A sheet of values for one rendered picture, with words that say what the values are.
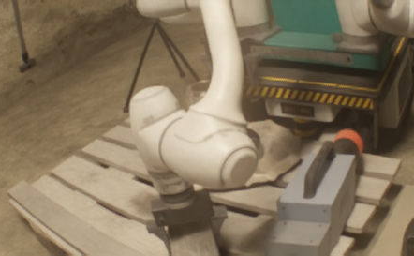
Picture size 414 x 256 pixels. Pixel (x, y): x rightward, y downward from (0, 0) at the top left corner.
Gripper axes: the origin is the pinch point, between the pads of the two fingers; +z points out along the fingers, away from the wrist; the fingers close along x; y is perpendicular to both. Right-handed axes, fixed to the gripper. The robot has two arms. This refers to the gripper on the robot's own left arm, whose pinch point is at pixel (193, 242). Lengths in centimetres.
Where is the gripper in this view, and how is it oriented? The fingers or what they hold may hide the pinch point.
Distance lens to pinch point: 114.9
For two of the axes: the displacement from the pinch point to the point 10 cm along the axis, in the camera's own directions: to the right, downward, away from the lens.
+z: 2.0, 8.9, 4.1
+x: 9.7, -2.4, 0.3
